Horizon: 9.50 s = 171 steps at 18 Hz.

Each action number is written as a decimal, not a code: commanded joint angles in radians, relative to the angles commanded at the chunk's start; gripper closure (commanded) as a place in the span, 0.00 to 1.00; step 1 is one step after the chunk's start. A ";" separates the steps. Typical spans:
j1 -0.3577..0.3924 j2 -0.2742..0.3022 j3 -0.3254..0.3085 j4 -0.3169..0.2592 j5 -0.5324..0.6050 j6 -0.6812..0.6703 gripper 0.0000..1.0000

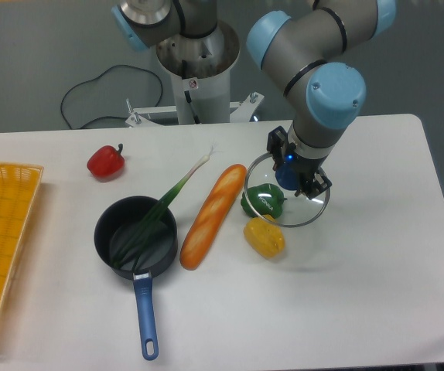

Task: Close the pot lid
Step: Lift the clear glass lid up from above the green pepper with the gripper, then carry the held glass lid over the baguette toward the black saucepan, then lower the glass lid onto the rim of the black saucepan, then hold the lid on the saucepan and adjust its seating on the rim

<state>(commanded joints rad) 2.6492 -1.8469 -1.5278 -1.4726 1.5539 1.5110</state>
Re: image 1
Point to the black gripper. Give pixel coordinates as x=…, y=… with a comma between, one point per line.
x=298, y=163

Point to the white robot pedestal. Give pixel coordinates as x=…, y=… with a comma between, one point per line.
x=200, y=70

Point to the glass pot lid blue knob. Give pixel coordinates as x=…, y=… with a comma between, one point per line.
x=297, y=210

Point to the green bell pepper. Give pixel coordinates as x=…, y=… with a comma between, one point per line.
x=266, y=199

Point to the yellow bell pepper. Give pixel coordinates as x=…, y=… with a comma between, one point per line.
x=265, y=238

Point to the white base bracket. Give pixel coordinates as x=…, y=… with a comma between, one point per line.
x=240, y=111

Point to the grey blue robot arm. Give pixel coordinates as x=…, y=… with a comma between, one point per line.
x=298, y=55

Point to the dark pot blue handle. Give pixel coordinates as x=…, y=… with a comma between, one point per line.
x=115, y=225

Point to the green spring onion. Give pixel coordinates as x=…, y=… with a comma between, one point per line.
x=136, y=245

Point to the red bell pepper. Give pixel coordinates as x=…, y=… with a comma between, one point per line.
x=106, y=162

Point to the orange baguette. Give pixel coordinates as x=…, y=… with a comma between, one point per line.
x=212, y=214

